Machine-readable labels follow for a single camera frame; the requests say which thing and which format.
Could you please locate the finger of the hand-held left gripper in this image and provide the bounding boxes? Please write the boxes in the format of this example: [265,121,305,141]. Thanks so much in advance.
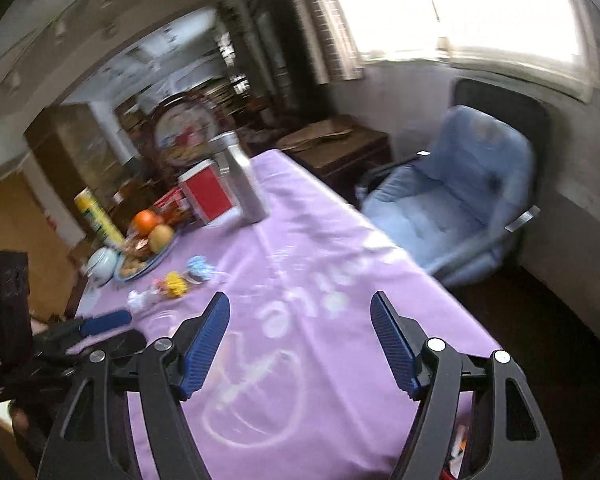
[102,330,147,357]
[77,310,132,336]

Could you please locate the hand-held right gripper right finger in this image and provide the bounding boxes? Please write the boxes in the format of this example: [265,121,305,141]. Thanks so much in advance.
[370,290,563,480]

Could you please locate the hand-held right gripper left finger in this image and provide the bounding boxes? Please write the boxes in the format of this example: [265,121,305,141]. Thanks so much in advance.
[36,291,231,480]

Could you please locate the white wrapper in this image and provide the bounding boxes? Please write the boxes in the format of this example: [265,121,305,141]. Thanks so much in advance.
[127,287,153,311]

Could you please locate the white bowl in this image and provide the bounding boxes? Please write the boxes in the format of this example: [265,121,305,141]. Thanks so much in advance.
[87,247,120,286]

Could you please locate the brown pastries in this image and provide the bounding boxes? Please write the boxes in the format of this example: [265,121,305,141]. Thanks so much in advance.
[120,240,151,276]

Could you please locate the yellow candy wrapper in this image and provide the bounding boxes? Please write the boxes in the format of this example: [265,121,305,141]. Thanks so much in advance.
[164,272,188,298]

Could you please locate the light blue candy wrapper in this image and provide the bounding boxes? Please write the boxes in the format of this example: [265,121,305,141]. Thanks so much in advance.
[186,256,216,283]

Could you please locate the blue plate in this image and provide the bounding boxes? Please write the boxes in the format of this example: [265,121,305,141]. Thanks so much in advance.
[114,220,181,282]

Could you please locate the yellow pear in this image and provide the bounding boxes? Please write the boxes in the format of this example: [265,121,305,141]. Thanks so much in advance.
[147,224,175,252]

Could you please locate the purple printed tablecloth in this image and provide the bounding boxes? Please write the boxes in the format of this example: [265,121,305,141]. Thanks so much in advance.
[75,150,503,480]

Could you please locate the yellow spray can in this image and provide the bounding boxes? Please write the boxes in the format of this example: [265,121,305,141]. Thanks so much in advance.
[75,187,126,251]

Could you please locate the orange fruit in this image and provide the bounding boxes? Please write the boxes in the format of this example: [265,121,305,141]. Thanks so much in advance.
[132,210,162,237]

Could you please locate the red and white carton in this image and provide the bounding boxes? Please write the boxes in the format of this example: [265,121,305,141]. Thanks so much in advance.
[152,187,193,223]

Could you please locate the red and white box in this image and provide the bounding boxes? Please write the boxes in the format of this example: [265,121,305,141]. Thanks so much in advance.
[178,158,236,226]

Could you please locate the blue padded chair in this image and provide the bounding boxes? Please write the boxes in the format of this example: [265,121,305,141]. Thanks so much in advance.
[355,80,551,286]

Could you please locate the silver metal bottle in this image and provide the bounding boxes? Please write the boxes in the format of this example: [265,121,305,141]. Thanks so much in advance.
[209,131,268,224]

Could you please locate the tall wooden cupboard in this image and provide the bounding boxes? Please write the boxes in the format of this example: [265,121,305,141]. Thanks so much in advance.
[25,102,131,201]

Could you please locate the wooden side cabinet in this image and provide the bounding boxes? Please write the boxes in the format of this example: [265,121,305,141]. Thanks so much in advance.
[280,122,393,196]

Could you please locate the wooden shelf with papers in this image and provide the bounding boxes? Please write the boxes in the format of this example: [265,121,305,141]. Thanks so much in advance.
[115,100,161,181]

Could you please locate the flat cardboard sheet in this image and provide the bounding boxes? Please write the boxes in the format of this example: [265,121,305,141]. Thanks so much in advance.
[280,116,353,150]

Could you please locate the checked curtain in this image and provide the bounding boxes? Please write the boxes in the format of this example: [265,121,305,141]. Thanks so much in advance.
[300,0,363,81]

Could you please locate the bright window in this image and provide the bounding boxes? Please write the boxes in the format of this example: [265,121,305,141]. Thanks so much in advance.
[325,0,596,101]

